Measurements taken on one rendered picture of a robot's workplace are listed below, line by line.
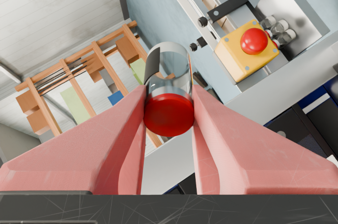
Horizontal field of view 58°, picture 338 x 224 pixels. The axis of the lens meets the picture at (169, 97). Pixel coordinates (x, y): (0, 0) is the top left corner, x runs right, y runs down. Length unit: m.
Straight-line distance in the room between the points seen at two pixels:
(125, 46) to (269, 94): 5.47
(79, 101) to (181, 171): 5.17
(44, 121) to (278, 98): 5.39
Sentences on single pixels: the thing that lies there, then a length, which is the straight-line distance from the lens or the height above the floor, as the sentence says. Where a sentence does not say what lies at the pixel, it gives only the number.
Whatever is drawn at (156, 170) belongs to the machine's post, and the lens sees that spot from 0.45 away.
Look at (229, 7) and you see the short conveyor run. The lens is 0.65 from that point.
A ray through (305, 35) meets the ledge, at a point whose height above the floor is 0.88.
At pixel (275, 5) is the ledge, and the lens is 0.62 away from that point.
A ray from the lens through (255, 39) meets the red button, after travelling 0.48.
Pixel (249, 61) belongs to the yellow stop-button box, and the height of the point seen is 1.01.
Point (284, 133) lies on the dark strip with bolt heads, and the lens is 0.50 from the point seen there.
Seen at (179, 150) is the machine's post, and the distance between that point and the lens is 0.46.
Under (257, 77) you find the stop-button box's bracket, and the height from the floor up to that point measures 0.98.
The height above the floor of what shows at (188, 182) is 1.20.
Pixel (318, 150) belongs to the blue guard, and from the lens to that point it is 0.52.
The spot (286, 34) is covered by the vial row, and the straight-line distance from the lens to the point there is 0.61.
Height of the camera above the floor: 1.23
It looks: 10 degrees down
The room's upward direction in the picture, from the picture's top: 122 degrees counter-clockwise
